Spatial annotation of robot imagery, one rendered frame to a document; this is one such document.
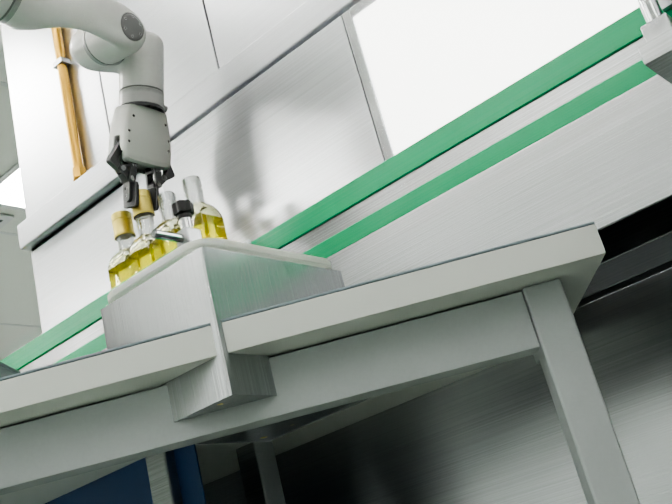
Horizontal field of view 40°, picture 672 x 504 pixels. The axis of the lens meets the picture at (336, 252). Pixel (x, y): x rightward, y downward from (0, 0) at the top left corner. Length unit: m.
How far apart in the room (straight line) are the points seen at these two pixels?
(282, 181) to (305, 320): 0.64
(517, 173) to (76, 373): 0.51
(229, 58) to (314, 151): 0.32
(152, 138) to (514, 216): 0.74
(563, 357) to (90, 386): 0.46
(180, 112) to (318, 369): 0.91
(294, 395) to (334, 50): 0.72
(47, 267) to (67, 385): 1.12
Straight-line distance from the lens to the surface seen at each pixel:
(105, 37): 1.53
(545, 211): 1.02
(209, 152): 1.65
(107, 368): 0.93
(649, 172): 0.98
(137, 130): 1.57
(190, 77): 1.79
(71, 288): 1.97
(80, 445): 0.97
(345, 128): 1.44
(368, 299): 0.90
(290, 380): 0.93
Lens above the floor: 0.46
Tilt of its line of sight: 21 degrees up
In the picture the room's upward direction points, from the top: 15 degrees counter-clockwise
